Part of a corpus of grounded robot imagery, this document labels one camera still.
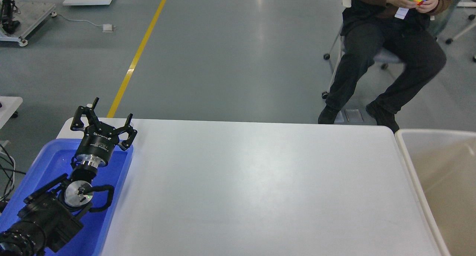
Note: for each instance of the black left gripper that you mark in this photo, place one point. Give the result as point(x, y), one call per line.
point(96, 143)

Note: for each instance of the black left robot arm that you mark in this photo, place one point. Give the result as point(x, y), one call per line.
point(68, 198)

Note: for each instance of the white side table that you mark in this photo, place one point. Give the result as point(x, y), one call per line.
point(9, 106)

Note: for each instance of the white floor power box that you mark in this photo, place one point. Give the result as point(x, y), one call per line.
point(107, 28)

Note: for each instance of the metal wheeled platform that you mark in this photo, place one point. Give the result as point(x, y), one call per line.
point(19, 19)

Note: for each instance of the metal floor plate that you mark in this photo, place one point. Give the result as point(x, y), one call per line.
point(354, 115)

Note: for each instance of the seated person in black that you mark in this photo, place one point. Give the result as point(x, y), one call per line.
point(400, 26)

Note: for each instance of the beige plastic bin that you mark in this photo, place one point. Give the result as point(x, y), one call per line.
point(442, 166)

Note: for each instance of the white chair base right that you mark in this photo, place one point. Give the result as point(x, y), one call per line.
point(460, 21)

